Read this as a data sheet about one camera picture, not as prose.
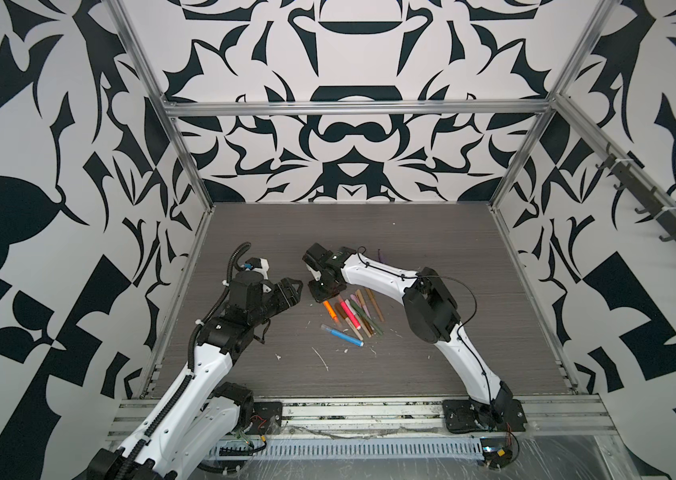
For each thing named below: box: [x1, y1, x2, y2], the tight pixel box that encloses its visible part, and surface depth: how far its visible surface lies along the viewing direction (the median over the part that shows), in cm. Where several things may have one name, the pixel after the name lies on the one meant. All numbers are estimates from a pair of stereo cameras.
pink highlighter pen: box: [340, 299, 361, 330], surface depth 93 cm
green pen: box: [350, 300, 384, 336], surface depth 91 cm
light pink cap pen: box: [350, 294, 375, 332], surface depth 93 cm
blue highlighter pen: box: [320, 324, 365, 347], surface depth 89 cm
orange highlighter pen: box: [323, 300, 340, 323], surface depth 93 cm
